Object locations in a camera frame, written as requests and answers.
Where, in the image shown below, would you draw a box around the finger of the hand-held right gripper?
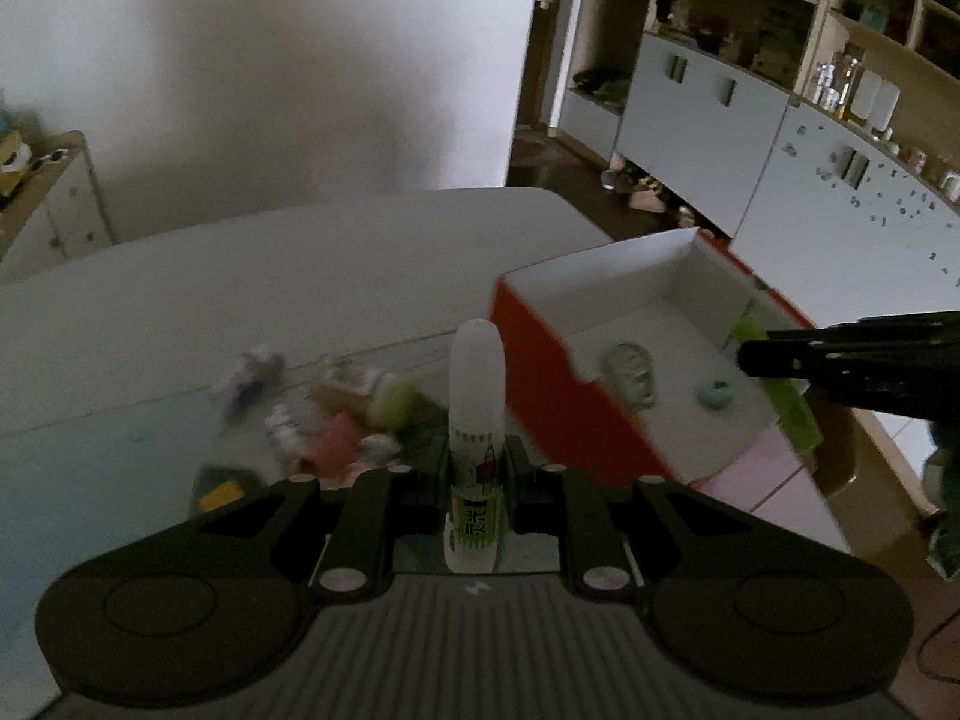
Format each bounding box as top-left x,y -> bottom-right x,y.
737,311 -> 960,421

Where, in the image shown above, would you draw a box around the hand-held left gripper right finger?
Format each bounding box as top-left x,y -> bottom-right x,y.
506,435 -> 755,605

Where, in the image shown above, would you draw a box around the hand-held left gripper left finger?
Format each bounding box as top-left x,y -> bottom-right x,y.
191,435 -> 451,605

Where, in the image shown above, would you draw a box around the white glue bottle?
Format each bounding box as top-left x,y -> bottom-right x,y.
442,319 -> 508,575

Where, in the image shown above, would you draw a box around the red and white cardboard box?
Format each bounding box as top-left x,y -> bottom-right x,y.
487,229 -> 822,490

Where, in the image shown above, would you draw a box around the white astronaut toy keychain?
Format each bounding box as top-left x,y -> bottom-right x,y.
212,345 -> 287,419

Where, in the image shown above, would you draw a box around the green plastic piece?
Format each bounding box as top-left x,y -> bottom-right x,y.
724,315 -> 824,452

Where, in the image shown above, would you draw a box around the toothpick jar with green lid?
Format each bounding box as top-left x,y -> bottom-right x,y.
313,360 -> 421,430

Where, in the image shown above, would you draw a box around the grey oval trinket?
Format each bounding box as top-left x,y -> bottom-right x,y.
606,341 -> 661,413

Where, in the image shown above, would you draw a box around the yellow block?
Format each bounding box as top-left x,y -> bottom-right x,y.
199,484 -> 246,516

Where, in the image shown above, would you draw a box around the light-coloured shoes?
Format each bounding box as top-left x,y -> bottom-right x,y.
600,163 -> 670,212

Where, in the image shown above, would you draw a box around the white canisters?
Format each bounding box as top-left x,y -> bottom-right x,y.
851,70 -> 902,130

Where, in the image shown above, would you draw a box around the clear glass bottles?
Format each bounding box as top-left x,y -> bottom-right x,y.
812,49 -> 865,121

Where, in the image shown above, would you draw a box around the low white wooden cabinet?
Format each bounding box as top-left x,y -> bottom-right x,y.
0,130 -> 115,284

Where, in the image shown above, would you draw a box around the yellow tissue box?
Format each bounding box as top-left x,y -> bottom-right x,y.
0,130 -> 32,201

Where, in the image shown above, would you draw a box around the pink toy keychain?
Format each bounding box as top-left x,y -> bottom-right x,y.
298,412 -> 376,482

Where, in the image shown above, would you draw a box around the white wall cabinet unit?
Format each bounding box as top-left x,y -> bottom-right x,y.
566,0 -> 960,331

